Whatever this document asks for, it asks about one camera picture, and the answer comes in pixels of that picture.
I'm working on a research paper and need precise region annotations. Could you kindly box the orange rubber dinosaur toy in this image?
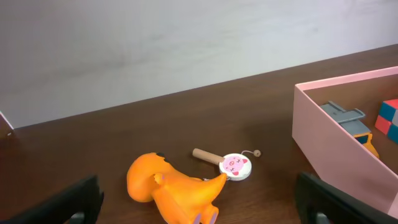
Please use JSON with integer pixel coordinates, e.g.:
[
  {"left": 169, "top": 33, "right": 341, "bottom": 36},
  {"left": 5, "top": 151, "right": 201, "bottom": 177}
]
[{"left": 126, "top": 152, "right": 227, "bottom": 224}]

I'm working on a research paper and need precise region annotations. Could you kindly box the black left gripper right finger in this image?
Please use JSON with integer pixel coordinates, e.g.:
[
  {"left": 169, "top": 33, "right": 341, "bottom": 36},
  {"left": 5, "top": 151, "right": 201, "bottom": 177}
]
[{"left": 294, "top": 172, "right": 397, "bottom": 224}]

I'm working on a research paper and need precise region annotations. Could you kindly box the wooden pig rattle drum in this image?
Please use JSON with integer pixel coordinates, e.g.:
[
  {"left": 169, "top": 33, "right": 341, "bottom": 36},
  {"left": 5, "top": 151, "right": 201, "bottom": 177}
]
[{"left": 192, "top": 148, "right": 261, "bottom": 181}]

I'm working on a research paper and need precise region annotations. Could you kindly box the colourful puzzle cube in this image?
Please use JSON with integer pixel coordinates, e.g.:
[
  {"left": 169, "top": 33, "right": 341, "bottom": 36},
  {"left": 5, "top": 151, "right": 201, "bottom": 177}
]
[{"left": 374, "top": 99, "right": 397, "bottom": 144}]

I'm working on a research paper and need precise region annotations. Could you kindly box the pink cardboard box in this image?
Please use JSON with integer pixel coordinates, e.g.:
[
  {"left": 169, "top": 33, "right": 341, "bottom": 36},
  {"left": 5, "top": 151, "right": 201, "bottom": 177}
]
[{"left": 292, "top": 67, "right": 397, "bottom": 217}]

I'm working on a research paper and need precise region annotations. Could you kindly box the yellow grey toy truck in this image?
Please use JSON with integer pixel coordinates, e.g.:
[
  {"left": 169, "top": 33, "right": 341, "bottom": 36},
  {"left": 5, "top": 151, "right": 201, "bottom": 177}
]
[{"left": 320, "top": 101, "right": 379, "bottom": 158}]

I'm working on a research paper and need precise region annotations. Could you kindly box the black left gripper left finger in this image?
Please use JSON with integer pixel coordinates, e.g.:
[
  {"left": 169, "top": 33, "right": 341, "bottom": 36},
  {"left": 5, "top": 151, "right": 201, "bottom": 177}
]
[{"left": 1, "top": 175, "right": 104, "bottom": 224}]

